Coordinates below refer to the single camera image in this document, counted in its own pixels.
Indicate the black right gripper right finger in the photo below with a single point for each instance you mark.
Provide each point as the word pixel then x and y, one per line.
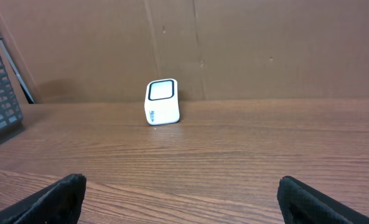
pixel 302 204

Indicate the white barcode scanner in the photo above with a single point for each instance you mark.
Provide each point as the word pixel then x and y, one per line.
pixel 161 104

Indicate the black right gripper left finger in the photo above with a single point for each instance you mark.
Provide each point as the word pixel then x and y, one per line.
pixel 60 202

